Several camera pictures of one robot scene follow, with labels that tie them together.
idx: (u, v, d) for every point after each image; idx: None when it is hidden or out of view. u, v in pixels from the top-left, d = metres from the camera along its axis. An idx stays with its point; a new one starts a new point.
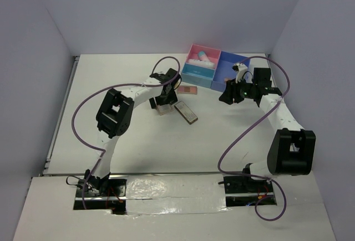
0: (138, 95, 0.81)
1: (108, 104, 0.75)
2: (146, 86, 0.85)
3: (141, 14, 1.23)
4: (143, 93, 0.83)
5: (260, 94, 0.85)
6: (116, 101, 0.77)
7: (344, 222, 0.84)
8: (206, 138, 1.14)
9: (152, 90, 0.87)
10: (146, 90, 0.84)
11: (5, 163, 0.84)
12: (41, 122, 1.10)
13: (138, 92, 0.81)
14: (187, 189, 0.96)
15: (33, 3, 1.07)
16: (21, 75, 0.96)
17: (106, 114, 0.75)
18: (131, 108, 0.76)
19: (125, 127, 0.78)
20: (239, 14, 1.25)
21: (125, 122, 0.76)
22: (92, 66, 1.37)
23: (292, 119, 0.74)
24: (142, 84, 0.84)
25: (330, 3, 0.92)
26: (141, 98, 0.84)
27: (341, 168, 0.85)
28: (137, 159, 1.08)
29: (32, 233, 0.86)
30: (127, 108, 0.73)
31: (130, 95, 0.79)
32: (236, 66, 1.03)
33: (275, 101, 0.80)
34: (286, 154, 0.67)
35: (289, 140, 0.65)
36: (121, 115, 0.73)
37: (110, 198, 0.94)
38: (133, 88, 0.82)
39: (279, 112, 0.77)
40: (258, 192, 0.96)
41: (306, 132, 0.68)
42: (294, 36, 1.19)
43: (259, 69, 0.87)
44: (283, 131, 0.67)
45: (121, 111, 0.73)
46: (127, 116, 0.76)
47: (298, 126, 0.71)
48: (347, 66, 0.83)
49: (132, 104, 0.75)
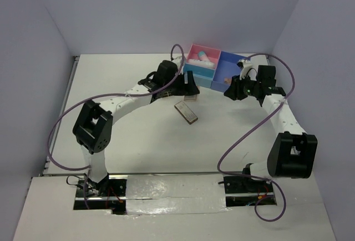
0: (120, 107, 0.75)
1: (85, 117, 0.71)
2: (131, 96, 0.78)
3: (141, 14, 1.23)
4: (126, 105, 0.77)
5: (263, 93, 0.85)
6: (93, 114, 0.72)
7: (344, 222, 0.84)
8: (206, 138, 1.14)
9: (140, 100, 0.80)
10: (130, 100, 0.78)
11: (5, 163, 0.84)
12: (41, 122, 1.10)
13: (120, 103, 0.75)
14: (187, 189, 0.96)
15: (32, 3, 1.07)
16: (21, 74, 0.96)
17: (84, 128, 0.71)
18: (110, 124, 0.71)
19: (105, 143, 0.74)
20: (239, 14, 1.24)
21: (103, 138, 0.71)
22: (92, 66, 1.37)
23: (295, 122, 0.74)
24: (126, 93, 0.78)
25: (330, 3, 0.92)
26: (126, 108, 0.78)
27: (341, 167, 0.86)
28: (137, 159, 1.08)
29: (31, 233, 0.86)
30: (104, 123, 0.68)
31: (110, 107, 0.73)
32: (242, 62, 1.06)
33: (278, 102, 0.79)
34: (285, 157, 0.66)
35: (289, 143, 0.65)
36: (97, 131, 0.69)
37: (110, 198, 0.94)
38: (115, 100, 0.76)
39: (282, 114, 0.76)
40: (258, 192, 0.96)
41: (309, 136, 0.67)
42: (294, 36, 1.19)
43: (264, 67, 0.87)
44: (284, 134, 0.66)
45: (99, 126, 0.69)
46: (106, 132, 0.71)
47: (300, 129, 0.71)
48: (347, 66, 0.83)
49: (110, 118, 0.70)
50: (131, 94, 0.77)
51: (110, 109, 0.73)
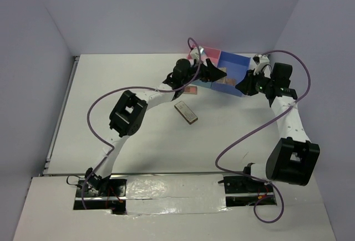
0: (152, 99, 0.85)
1: (122, 104, 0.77)
2: (160, 91, 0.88)
3: (141, 14, 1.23)
4: (156, 98, 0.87)
5: (274, 94, 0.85)
6: (129, 102, 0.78)
7: (344, 222, 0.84)
8: (206, 138, 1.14)
9: (165, 96, 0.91)
10: (158, 94, 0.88)
11: (5, 163, 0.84)
12: (41, 122, 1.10)
13: (152, 96, 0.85)
14: (187, 189, 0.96)
15: (33, 3, 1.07)
16: (21, 75, 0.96)
17: (120, 114, 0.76)
18: (143, 111, 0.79)
19: (135, 128, 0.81)
20: (239, 14, 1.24)
21: (136, 123, 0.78)
22: (92, 66, 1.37)
23: (300, 128, 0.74)
24: (156, 89, 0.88)
25: (330, 2, 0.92)
26: (154, 102, 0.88)
27: (341, 167, 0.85)
28: (137, 159, 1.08)
29: (31, 233, 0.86)
30: (141, 110, 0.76)
31: (143, 98, 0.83)
32: (257, 58, 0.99)
33: (287, 105, 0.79)
34: (284, 163, 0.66)
35: (290, 150, 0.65)
36: (133, 117, 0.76)
37: (110, 198, 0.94)
38: (148, 92, 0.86)
39: (289, 119, 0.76)
40: (258, 192, 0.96)
41: (312, 145, 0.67)
42: (295, 36, 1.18)
43: (280, 67, 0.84)
44: (287, 140, 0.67)
45: (135, 113, 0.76)
46: (139, 118, 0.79)
47: (303, 137, 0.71)
48: (347, 66, 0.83)
49: (145, 107, 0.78)
50: (161, 90, 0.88)
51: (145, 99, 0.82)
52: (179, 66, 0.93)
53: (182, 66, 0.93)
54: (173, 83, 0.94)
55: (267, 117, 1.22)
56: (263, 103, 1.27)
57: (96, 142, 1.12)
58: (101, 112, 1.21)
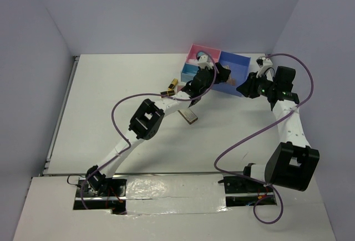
0: (168, 108, 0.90)
1: (142, 111, 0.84)
2: (177, 100, 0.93)
3: (140, 14, 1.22)
4: (173, 106, 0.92)
5: (276, 97, 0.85)
6: (148, 109, 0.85)
7: (344, 222, 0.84)
8: (206, 139, 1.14)
9: (181, 103, 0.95)
10: (176, 102, 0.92)
11: (6, 163, 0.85)
12: (41, 122, 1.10)
13: (169, 104, 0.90)
14: (187, 189, 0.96)
15: (32, 2, 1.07)
16: (21, 74, 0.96)
17: (140, 121, 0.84)
18: (160, 119, 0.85)
19: (152, 134, 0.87)
20: (240, 14, 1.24)
21: (154, 129, 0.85)
22: (92, 67, 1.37)
23: (300, 133, 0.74)
24: (173, 97, 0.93)
25: (330, 2, 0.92)
26: (171, 110, 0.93)
27: (341, 167, 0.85)
28: (138, 160, 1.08)
29: (31, 233, 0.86)
30: (157, 118, 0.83)
31: (161, 107, 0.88)
32: (261, 60, 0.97)
33: (289, 109, 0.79)
34: (283, 168, 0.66)
35: (290, 154, 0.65)
36: (151, 124, 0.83)
37: (110, 198, 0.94)
38: (166, 101, 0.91)
39: (289, 123, 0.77)
40: (258, 192, 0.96)
41: (313, 153, 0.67)
42: (295, 35, 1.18)
43: (283, 70, 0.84)
44: (287, 145, 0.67)
45: (153, 120, 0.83)
46: (157, 126, 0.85)
47: (304, 142, 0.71)
48: (347, 67, 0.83)
49: (162, 115, 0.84)
50: (178, 99, 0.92)
51: (162, 108, 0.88)
52: (198, 76, 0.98)
53: (201, 76, 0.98)
54: (191, 91, 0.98)
55: (267, 117, 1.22)
56: (263, 104, 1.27)
57: (96, 142, 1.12)
58: (101, 112, 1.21)
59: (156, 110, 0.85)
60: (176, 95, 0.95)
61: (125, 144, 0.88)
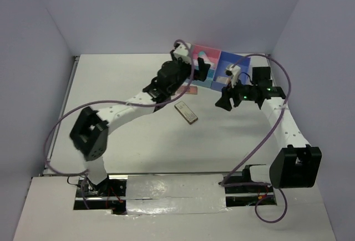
0: (119, 117, 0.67)
1: (82, 123, 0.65)
2: (132, 105, 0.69)
3: (140, 14, 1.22)
4: (126, 115, 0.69)
5: (262, 96, 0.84)
6: (91, 119, 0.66)
7: (345, 222, 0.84)
8: (206, 139, 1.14)
9: (141, 109, 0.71)
10: (130, 109, 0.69)
11: (6, 162, 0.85)
12: (42, 122, 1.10)
13: (118, 113, 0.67)
14: (187, 189, 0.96)
15: (32, 2, 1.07)
16: (21, 74, 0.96)
17: (79, 136, 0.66)
18: (105, 134, 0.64)
19: (101, 150, 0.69)
20: (239, 14, 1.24)
21: (99, 146, 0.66)
22: (93, 66, 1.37)
23: (298, 132, 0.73)
24: (127, 102, 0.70)
25: (330, 2, 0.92)
26: (127, 118, 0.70)
27: (341, 167, 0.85)
28: (137, 160, 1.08)
29: (31, 233, 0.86)
30: (98, 134, 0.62)
31: (107, 117, 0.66)
32: (229, 72, 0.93)
33: (279, 108, 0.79)
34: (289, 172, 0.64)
35: (292, 158, 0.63)
36: (92, 142, 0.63)
37: (111, 198, 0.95)
38: (115, 108, 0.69)
39: (284, 124, 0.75)
40: (258, 192, 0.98)
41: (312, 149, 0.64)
42: (294, 35, 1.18)
43: (259, 68, 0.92)
44: (288, 149, 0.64)
45: (93, 136, 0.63)
46: (101, 142, 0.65)
47: (303, 140, 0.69)
48: (346, 66, 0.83)
49: (106, 129, 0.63)
50: (133, 104, 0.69)
51: (106, 119, 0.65)
52: (164, 70, 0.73)
53: (168, 70, 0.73)
54: (156, 91, 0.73)
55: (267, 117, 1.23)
56: None
57: None
58: None
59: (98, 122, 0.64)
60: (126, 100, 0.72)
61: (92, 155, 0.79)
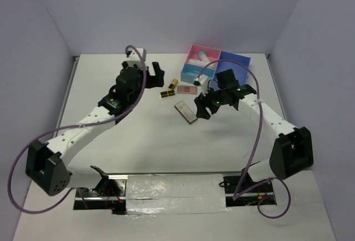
0: (74, 142, 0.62)
1: (33, 162, 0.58)
2: (86, 126, 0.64)
3: (140, 14, 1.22)
4: (82, 138, 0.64)
5: (234, 98, 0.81)
6: (42, 154, 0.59)
7: (345, 222, 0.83)
8: (206, 139, 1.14)
9: (98, 128, 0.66)
10: (85, 131, 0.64)
11: (6, 162, 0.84)
12: (41, 122, 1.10)
13: (72, 138, 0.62)
14: (187, 189, 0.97)
15: (32, 2, 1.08)
16: (20, 74, 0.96)
17: (33, 175, 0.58)
18: (62, 166, 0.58)
19: (65, 182, 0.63)
20: (239, 13, 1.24)
21: (60, 179, 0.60)
22: (92, 67, 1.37)
23: (282, 119, 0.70)
24: (80, 123, 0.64)
25: (329, 1, 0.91)
26: (84, 140, 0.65)
27: (341, 168, 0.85)
28: (137, 160, 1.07)
29: (31, 233, 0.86)
30: (52, 169, 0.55)
31: (60, 146, 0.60)
32: (197, 82, 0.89)
33: (255, 103, 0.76)
34: (291, 158, 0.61)
35: (288, 144, 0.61)
36: (49, 178, 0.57)
37: (110, 198, 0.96)
38: (66, 134, 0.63)
39: (267, 116, 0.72)
40: (258, 192, 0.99)
41: (299, 129, 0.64)
42: (294, 35, 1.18)
43: (222, 73, 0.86)
44: (280, 137, 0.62)
45: (48, 173, 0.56)
46: (61, 174, 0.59)
47: (289, 125, 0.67)
48: (345, 66, 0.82)
49: (61, 162, 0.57)
50: (86, 125, 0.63)
51: (58, 150, 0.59)
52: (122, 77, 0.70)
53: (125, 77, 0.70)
54: (117, 103, 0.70)
55: None
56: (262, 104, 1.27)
57: (96, 142, 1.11)
58: None
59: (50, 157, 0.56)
60: (80, 122, 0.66)
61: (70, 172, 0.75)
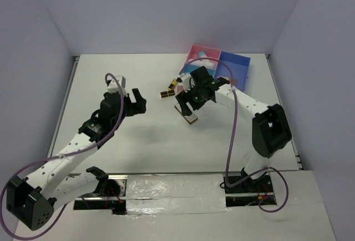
0: (55, 175, 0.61)
1: (14, 198, 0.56)
2: (66, 155, 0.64)
3: (140, 14, 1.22)
4: (63, 170, 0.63)
5: (211, 91, 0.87)
6: (22, 190, 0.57)
7: (345, 222, 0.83)
8: (206, 139, 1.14)
9: (79, 157, 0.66)
10: (66, 161, 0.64)
11: (5, 162, 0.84)
12: (41, 122, 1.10)
13: (53, 171, 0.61)
14: (187, 189, 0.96)
15: (32, 3, 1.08)
16: (20, 74, 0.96)
17: (15, 211, 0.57)
18: (43, 201, 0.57)
19: (49, 214, 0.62)
20: (239, 13, 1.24)
21: (42, 213, 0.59)
22: (92, 67, 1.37)
23: (255, 101, 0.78)
24: (60, 154, 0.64)
25: (329, 1, 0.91)
26: (66, 171, 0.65)
27: (341, 168, 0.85)
28: (137, 160, 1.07)
29: (31, 233, 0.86)
30: (33, 206, 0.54)
31: (40, 181, 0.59)
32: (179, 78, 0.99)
33: (230, 91, 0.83)
34: (270, 134, 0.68)
35: (264, 119, 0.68)
36: (29, 215, 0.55)
37: (110, 198, 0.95)
38: (46, 167, 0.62)
39: (242, 101, 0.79)
40: (258, 192, 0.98)
41: (273, 107, 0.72)
42: (294, 35, 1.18)
43: (196, 71, 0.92)
44: (257, 117, 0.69)
45: (29, 210, 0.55)
46: (44, 208, 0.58)
47: (264, 104, 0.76)
48: (345, 66, 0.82)
49: (41, 196, 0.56)
50: (67, 155, 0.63)
51: (38, 185, 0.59)
52: (106, 102, 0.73)
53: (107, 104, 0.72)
54: (100, 128, 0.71)
55: None
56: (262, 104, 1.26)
57: None
58: None
59: (29, 193, 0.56)
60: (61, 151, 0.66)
61: (57, 193, 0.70)
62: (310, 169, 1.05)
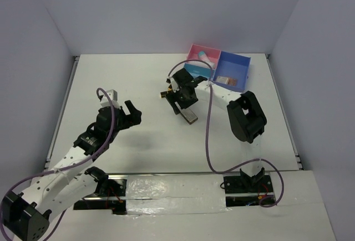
0: (50, 189, 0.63)
1: (9, 214, 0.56)
2: (62, 170, 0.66)
3: (140, 14, 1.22)
4: (58, 184, 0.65)
5: (191, 88, 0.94)
6: (18, 206, 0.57)
7: (345, 223, 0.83)
8: (206, 139, 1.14)
9: (75, 170, 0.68)
10: (61, 175, 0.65)
11: (5, 162, 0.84)
12: (41, 122, 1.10)
13: (48, 186, 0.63)
14: (187, 189, 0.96)
15: (32, 3, 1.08)
16: (20, 74, 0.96)
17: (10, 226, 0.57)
18: (39, 216, 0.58)
19: (45, 229, 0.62)
20: (239, 13, 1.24)
21: (38, 227, 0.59)
22: (92, 67, 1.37)
23: (231, 91, 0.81)
24: (55, 169, 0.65)
25: (329, 1, 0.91)
26: (61, 185, 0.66)
27: (341, 168, 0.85)
28: (137, 160, 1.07)
29: None
30: (28, 222, 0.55)
31: (35, 196, 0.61)
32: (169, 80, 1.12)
33: (208, 86, 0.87)
34: (246, 119, 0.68)
35: (236, 106, 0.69)
36: (25, 230, 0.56)
37: (110, 198, 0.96)
38: (41, 181, 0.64)
39: (218, 92, 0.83)
40: (258, 192, 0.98)
41: (246, 94, 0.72)
42: (294, 35, 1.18)
43: (177, 73, 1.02)
44: (231, 103, 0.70)
45: (24, 225, 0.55)
46: (39, 222, 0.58)
47: (237, 93, 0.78)
48: (345, 66, 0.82)
49: (36, 212, 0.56)
50: (62, 169, 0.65)
51: (34, 200, 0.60)
52: (101, 116, 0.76)
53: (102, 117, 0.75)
54: (95, 140, 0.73)
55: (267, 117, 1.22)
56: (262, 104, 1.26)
57: None
58: None
59: (24, 208, 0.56)
60: (55, 166, 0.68)
61: (53, 205, 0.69)
62: (310, 169, 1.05)
